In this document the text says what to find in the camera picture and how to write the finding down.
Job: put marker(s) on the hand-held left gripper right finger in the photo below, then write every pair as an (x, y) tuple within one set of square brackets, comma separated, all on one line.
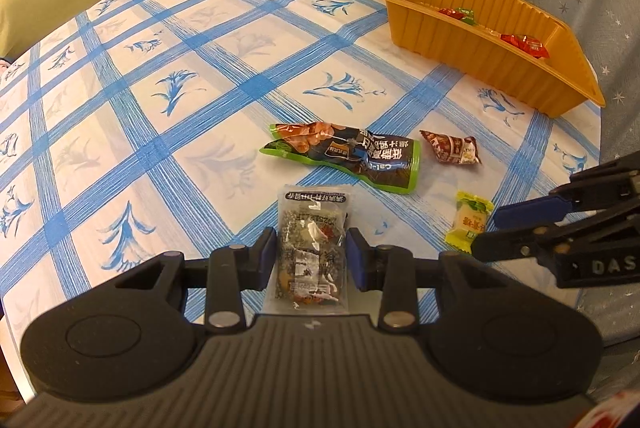
[(355, 258)]

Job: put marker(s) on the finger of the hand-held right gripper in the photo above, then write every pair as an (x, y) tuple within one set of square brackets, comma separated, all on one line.
[(505, 244), (530, 210)]

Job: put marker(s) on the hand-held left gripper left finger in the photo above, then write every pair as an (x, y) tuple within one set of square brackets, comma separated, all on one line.
[(265, 258)]

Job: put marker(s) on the yellow green candy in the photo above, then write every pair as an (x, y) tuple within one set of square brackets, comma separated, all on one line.
[(467, 218)]

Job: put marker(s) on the clear nut mix packet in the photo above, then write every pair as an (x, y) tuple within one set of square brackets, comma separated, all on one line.
[(310, 233)]

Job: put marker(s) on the orange plastic tray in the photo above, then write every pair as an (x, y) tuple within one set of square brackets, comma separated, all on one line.
[(475, 58)]

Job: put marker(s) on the black green snack packet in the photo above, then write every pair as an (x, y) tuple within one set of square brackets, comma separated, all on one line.
[(380, 163)]

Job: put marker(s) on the brown wrapped candy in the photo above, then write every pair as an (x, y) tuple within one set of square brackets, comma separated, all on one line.
[(450, 148)]

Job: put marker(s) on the orange snack packet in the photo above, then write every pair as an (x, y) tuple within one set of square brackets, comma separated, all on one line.
[(305, 135)]

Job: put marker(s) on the red white printed cloth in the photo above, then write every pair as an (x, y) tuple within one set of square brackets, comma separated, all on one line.
[(610, 415)]

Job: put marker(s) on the blue checked tablecloth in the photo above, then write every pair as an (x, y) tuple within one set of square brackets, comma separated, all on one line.
[(150, 33)]

